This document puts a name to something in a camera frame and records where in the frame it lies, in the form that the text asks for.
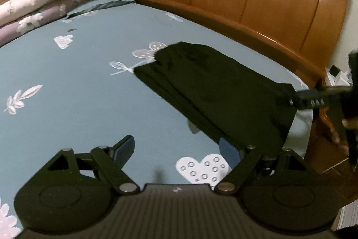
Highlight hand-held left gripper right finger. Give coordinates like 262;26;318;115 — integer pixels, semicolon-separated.
214;138;308;196

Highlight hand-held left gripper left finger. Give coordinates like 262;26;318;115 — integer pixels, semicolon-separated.
47;135;139;195

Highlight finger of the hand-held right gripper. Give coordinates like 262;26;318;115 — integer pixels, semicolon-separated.
289;86;353;110

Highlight black pants with white drawstring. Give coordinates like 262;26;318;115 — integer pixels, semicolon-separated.
134;41;297;158

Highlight person's right hand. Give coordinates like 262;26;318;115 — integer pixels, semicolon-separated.
328;118;352;157

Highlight white paper clutter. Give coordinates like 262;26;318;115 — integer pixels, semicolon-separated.
326;64;353;87

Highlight blue pillow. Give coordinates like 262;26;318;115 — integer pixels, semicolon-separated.
66;0;136;19

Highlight purple floral quilt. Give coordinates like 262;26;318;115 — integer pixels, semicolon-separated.
0;0;99;47

